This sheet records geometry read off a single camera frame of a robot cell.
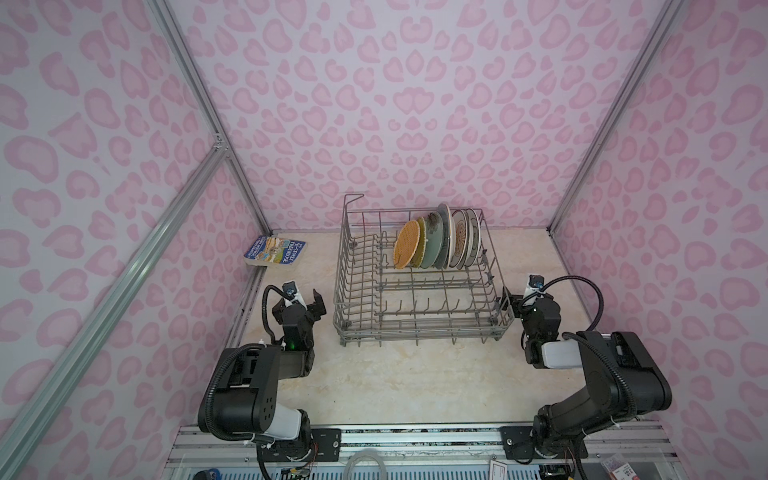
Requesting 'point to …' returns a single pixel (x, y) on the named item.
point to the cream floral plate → (474, 238)
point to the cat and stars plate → (453, 247)
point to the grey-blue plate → (445, 213)
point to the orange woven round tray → (406, 244)
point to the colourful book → (272, 250)
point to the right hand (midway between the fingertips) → (522, 285)
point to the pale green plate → (434, 240)
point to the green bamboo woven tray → (422, 243)
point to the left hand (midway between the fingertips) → (301, 290)
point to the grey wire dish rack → (379, 305)
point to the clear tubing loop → (365, 452)
